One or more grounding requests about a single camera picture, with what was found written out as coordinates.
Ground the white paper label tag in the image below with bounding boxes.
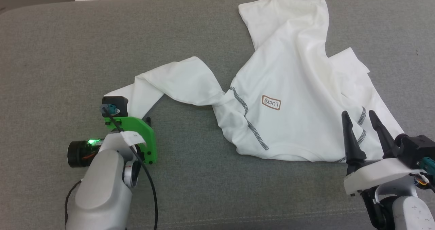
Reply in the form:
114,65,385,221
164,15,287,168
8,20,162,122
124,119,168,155
122,131,147,146

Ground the white long-sleeve shirt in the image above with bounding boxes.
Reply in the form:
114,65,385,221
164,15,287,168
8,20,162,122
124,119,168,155
104,0,405,163

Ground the black left camera cable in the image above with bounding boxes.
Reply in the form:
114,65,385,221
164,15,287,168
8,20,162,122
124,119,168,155
100,104,159,230

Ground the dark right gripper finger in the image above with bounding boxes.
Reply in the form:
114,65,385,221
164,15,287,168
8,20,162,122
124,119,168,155
368,110,401,160
341,110,367,166

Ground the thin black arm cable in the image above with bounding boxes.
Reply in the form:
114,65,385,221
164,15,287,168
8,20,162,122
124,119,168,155
64,180,84,226

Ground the grey fabric sofa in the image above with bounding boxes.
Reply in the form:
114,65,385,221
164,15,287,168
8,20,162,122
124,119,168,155
0,0,435,230

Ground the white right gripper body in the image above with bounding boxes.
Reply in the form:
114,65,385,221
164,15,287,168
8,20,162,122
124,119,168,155
343,158,421,197

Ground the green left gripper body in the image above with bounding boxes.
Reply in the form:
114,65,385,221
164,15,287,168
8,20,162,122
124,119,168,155
67,117,158,168

